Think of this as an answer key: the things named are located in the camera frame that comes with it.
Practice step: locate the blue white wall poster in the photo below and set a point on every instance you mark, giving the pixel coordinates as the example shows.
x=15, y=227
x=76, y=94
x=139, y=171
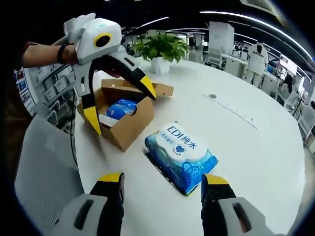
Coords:
x=23, y=86

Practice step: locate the green plant in white pot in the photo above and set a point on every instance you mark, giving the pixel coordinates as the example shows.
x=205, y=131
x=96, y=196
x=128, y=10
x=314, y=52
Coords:
x=160, y=46

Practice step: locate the black wristband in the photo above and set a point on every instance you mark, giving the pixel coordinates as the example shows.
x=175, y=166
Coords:
x=60, y=54

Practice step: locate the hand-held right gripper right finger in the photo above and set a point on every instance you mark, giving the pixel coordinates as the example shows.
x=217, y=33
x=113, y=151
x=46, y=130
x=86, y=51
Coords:
x=214, y=214

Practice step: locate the grey mesh office chair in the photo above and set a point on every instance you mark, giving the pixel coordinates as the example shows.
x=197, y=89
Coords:
x=44, y=172

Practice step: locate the person's left hand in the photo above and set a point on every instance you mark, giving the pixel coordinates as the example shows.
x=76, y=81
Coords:
x=71, y=54

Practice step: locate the pink display screen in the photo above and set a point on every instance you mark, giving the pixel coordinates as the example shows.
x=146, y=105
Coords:
x=289, y=65

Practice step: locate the blue plastic soft packet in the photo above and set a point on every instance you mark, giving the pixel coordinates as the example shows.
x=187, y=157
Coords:
x=120, y=108

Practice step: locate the grey storage shelf rack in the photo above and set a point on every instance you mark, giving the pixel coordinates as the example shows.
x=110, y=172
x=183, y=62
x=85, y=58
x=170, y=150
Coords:
x=56, y=83

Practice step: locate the brown cardboard shoe box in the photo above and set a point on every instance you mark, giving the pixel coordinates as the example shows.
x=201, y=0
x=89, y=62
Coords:
x=128, y=127

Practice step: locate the long ceiling light strip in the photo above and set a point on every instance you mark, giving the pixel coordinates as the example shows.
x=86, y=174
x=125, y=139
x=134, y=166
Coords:
x=221, y=11

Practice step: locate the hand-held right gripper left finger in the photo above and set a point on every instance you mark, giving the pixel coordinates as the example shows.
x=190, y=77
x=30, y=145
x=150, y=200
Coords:
x=110, y=211

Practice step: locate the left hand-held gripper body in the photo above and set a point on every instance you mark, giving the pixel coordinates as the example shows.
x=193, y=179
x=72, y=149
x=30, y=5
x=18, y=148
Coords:
x=98, y=37

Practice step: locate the white office chair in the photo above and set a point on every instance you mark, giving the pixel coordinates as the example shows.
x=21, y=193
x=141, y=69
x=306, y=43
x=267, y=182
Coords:
x=292, y=99
x=307, y=119
x=214, y=57

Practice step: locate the white blue wet wipes pack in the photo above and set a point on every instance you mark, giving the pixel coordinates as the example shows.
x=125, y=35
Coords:
x=179, y=152

